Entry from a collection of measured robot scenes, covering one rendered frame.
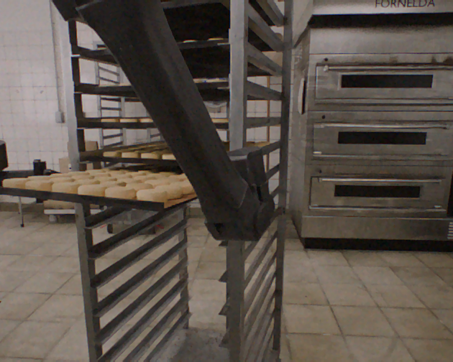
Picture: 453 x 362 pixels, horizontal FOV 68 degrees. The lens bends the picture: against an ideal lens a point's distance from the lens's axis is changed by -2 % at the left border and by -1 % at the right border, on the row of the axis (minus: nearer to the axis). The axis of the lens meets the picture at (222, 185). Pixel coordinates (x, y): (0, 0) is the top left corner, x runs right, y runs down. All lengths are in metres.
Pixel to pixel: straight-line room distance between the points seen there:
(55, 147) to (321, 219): 3.13
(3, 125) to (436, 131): 4.52
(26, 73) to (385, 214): 4.06
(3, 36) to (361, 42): 3.79
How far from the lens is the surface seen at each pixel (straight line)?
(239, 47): 0.76
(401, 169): 3.16
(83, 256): 1.05
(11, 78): 4.75
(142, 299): 1.34
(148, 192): 0.56
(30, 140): 4.66
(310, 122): 2.91
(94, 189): 0.62
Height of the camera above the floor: 1.16
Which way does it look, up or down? 11 degrees down
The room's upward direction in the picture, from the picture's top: straight up
